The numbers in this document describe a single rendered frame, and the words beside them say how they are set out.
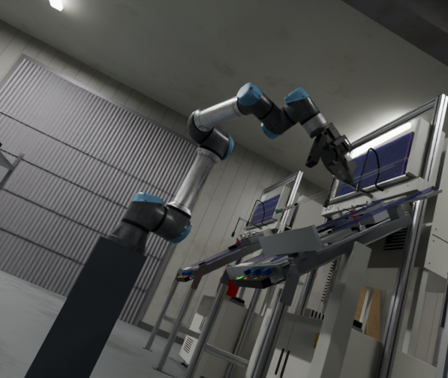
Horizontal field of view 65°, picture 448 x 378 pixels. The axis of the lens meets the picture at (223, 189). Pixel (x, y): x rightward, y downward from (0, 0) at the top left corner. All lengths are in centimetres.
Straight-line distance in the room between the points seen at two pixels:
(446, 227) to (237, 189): 391
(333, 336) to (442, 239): 97
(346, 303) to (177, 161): 442
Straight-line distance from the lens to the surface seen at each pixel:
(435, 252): 190
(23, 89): 581
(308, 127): 122
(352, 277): 117
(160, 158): 531
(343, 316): 115
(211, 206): 530
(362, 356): 162
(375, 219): 175
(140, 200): 138
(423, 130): 203
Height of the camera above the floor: 44
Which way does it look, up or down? 20 degrees up
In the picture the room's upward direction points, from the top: 23 degrees clockwise
